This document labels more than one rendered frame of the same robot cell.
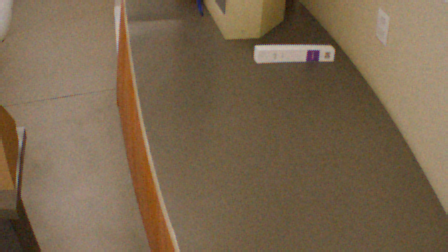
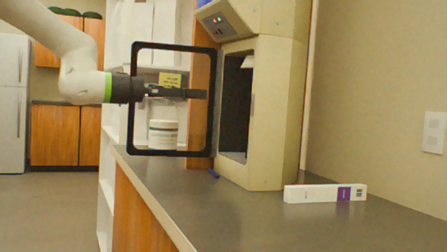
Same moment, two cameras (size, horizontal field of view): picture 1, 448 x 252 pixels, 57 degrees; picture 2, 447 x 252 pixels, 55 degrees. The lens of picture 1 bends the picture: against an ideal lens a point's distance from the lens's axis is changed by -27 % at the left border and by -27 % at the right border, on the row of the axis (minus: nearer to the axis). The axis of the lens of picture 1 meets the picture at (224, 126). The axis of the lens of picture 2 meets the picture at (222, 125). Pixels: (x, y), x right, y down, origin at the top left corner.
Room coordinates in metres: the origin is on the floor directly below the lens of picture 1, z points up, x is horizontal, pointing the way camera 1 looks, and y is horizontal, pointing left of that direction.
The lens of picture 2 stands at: (0.21, 0.17, 1.23)
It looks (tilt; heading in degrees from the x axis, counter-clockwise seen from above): 4 degrees down; 358
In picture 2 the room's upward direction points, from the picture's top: 4 degrees clockwise
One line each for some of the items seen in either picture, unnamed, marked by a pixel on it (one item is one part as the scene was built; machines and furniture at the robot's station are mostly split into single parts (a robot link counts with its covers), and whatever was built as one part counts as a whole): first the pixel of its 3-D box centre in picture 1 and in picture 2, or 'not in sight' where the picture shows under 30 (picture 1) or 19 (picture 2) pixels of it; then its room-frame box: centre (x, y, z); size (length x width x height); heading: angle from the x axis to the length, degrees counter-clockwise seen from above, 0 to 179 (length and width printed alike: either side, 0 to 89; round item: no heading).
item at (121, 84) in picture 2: not in sight; (120, 87); (1.47, 0.42, 1.23); 0.09 x 0.06 x 0.12; 19
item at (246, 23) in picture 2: not in sight; (223, 21); (1.59, 0.13, 1.46); 0.32 x 0.12 x 0.10; 18
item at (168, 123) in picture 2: not in sight; (172, 100); (1.72, 0.29, 1.19); 0.30 x 0.01 x 0.40; 101
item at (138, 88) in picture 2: not in sight; (144, 90); (1.50, 0.36, 1.22); 0.09 x 0.08 x 0.07; 109
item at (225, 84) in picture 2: not in sight; (267, 107); (1.65, -0.04, 1.19); 0.26 x 0.24 x 0.35; 18
